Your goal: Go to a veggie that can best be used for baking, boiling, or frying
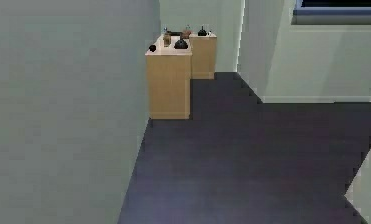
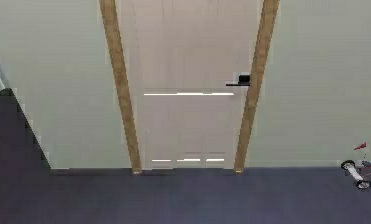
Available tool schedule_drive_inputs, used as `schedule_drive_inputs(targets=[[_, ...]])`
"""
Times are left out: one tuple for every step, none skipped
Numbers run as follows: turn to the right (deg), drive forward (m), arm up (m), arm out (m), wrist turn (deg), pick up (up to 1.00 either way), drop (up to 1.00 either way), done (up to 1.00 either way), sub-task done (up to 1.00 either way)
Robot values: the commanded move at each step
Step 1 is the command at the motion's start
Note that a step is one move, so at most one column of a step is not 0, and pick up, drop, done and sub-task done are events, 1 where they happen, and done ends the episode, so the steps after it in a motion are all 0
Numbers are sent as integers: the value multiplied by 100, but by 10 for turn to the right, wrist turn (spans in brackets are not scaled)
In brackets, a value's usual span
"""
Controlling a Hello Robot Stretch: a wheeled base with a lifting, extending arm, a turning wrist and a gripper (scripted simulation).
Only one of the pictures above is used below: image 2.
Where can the white room door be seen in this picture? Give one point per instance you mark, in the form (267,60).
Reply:
(186,126)

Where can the red and white toy vehicle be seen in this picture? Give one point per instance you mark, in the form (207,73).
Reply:
(357,171)

